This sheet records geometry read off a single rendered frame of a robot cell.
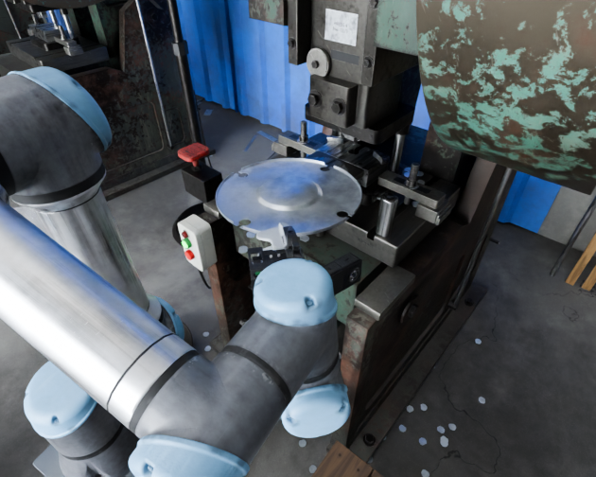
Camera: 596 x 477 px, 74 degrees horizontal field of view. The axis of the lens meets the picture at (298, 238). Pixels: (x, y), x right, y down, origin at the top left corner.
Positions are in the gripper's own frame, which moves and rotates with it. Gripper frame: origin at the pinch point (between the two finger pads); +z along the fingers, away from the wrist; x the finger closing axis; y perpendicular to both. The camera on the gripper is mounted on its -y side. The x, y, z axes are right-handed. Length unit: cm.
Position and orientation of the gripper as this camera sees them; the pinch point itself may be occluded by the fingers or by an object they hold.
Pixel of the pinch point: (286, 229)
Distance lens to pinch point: 69.4
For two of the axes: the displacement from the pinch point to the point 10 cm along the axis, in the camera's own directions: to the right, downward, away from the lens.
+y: -9.8, 1.2, -1.3
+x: 0.2, 8.1, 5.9
